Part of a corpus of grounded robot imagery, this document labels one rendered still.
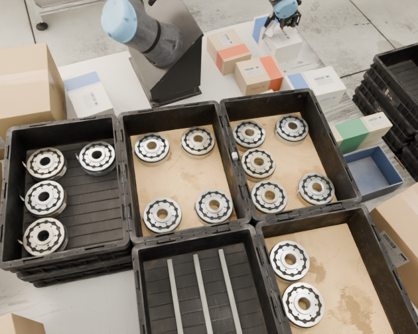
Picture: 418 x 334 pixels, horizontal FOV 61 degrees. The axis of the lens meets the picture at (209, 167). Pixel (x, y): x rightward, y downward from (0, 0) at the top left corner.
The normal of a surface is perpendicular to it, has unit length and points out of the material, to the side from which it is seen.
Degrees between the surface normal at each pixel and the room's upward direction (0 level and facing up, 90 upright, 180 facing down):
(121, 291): 0
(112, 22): 46
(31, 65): 0
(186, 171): 0
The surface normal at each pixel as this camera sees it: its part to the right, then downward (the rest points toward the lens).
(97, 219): 0.04, -0.50
